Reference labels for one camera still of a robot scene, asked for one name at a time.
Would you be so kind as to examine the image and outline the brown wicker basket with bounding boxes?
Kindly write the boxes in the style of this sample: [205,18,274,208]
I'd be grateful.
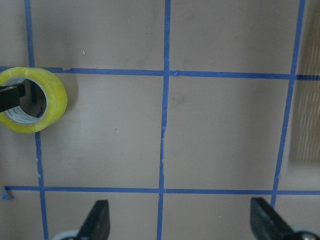
[289,0,320,167]

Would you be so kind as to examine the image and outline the yellow tape roll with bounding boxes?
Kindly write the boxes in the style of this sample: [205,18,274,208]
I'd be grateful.
[0,67,68,133]

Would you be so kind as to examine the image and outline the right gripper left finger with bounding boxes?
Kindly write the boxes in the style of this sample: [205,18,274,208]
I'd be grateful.
[76,200,110,240]

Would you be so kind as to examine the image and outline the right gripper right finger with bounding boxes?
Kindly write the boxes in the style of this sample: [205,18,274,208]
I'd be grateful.
[249,197,303,240]

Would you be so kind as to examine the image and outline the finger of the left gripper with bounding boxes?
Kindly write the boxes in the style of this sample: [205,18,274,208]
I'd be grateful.
[0,84,26,113]

